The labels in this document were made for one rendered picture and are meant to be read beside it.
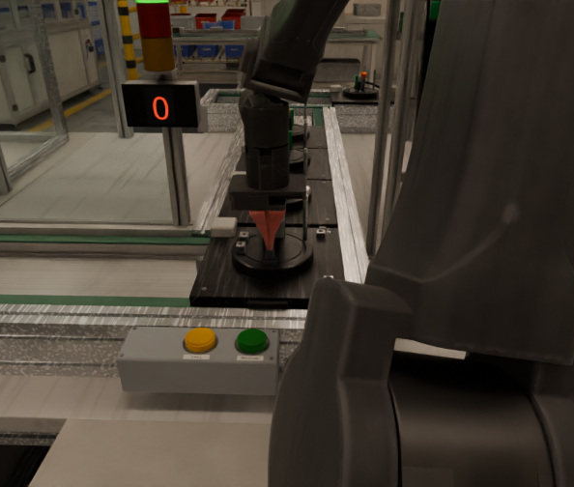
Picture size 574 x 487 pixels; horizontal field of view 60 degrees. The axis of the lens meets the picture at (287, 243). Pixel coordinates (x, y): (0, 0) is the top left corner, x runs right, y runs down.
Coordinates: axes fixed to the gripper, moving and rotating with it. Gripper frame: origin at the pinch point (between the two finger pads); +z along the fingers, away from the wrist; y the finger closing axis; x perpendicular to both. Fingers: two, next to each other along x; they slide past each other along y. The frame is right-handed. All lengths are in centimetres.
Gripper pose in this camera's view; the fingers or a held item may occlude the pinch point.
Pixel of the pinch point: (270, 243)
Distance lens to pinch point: 70.3
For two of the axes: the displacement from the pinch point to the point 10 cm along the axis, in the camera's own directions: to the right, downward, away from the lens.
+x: -0.2, 4.7, -8.8
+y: -10.0, 0.0, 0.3
